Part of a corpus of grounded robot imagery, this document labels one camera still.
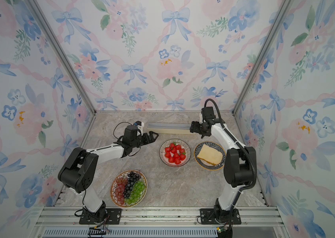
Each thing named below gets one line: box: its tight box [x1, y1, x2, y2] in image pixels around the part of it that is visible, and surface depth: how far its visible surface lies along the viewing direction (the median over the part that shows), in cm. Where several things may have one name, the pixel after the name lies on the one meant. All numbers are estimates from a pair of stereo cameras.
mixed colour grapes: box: [114, 171, 146, 204], surface depth 81 cm
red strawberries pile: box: [164, 141, 187, 165], surface depth 96 cm
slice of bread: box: [196, 143, 223, 166], surface depth 95 cm
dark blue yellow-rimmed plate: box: [193, 141, 227, 171], surface depth 94 cm
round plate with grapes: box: [110, 169, 148, 208], surface depth 81 cm
